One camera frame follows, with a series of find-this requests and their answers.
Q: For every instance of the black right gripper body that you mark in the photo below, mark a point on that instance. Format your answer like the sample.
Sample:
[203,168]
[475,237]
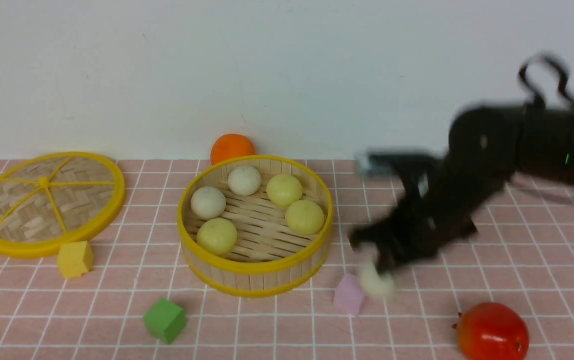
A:
[418,227]

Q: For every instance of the white bun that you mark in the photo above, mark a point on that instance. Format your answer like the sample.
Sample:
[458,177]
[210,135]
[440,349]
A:
[374,285]
[244,180]
[207,203]

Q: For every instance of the yellow bun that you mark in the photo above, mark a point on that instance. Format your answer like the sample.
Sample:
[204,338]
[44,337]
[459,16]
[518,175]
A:
[217,236]
[305,217]
[284,189]

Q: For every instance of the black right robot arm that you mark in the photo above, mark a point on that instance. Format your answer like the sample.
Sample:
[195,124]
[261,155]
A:
[487,147]

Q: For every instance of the yellow rimmed bamboo steamer tray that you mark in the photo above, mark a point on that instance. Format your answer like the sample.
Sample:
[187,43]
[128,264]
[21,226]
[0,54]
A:
[268,258]

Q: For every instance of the yellow rimmed bamboo steamer lid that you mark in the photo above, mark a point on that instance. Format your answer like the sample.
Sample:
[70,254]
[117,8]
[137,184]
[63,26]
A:
[56,199]

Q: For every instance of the pink foam cube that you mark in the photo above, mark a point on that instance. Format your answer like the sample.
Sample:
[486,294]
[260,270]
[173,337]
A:
[348,295]

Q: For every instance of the pink checkered tablecloth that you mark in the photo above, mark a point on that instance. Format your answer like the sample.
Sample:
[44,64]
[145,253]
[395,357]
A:
[523,257]

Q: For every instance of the red tomato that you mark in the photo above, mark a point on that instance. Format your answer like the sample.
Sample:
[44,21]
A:
[492,331]

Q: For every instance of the orange fruit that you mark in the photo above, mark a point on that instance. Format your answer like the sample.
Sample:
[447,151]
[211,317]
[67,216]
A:
[231,145]

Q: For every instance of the green foam cube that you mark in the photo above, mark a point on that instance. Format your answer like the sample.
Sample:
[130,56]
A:
[165,320]

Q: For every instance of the yellow foam cube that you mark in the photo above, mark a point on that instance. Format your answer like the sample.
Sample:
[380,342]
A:
[75,259]

